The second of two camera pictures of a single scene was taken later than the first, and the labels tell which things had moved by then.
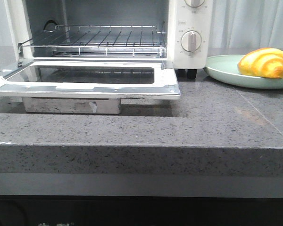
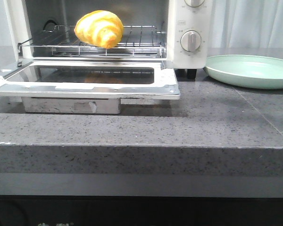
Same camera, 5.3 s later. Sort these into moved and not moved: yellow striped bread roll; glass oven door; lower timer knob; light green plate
Moved: yellow striped bread roll
Not moved: lower timer knob; light green plate; glass oven door
